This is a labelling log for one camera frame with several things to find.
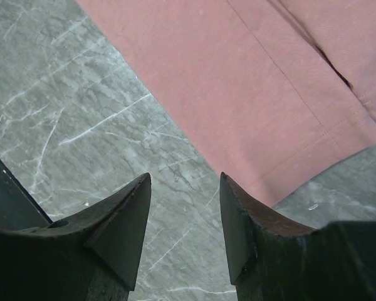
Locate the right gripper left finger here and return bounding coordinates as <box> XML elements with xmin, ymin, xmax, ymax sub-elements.
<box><xmin>0</xmin><ymin>173</ymin><xmax>151</xmax><ymax>300</ymax></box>

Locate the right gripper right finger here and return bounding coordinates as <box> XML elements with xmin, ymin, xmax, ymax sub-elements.
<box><xmin>220</xmin><ymin>174</ymin><xmax>376</xmax><ymax>300</ymax></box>

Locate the black base beam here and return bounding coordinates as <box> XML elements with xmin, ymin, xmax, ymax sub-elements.
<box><xmin>0</xmin><ymin>160</ymin><xmax>52</xmax><ymax>231</ymax></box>

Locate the pink printed t shirt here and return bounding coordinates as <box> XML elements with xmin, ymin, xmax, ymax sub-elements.
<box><xmin>80</xmin><ymin>1</ymin><xmax>376</xmax><ymax>206</ymax></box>

